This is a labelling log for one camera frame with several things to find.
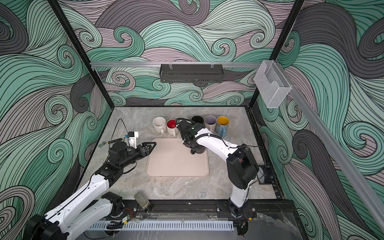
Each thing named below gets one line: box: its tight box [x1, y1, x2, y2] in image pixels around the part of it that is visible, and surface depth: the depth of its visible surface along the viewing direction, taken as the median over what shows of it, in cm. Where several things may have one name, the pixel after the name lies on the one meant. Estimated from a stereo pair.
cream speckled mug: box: [152, 116, 167, 134], surface depth 102 cm
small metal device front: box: [133, 191, 151, 210], surface depth 74 cm
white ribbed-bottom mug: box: [166, 119, 179, 137], surface depth 100 cm
